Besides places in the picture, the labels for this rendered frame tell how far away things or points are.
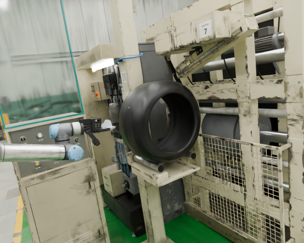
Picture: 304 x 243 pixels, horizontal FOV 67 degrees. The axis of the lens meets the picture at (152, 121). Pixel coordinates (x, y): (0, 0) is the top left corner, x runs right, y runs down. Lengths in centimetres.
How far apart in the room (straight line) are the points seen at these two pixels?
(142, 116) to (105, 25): 994
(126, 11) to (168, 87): 67
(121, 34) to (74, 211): 141
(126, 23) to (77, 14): 922
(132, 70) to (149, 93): 40
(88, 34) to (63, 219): 944
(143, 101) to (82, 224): 120
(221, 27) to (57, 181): 154
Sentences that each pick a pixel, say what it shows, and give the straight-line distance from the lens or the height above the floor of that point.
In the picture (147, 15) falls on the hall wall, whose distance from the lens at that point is 1214.
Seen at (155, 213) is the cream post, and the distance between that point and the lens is 206.
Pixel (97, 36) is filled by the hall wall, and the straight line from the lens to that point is 1092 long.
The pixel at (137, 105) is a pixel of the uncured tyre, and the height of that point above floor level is 132.
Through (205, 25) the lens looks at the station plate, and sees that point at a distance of 145.
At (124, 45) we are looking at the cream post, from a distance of 174.
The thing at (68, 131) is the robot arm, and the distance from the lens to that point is 127.
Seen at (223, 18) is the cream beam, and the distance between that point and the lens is 147.
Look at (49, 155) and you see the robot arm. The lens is 113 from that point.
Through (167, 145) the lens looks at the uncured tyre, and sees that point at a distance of 178.
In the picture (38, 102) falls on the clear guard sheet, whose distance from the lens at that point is 184.
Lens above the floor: 146
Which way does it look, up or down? 10 degrees down
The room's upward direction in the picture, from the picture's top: 8 degrees counter-clockwise
